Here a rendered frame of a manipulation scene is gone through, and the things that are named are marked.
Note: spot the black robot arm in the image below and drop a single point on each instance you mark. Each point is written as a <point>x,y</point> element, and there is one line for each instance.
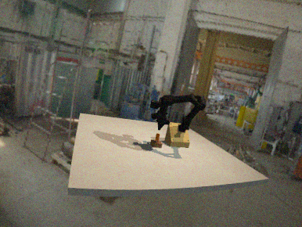
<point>168,100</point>

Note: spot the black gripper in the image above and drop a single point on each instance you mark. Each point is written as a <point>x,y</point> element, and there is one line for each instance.
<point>161,122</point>

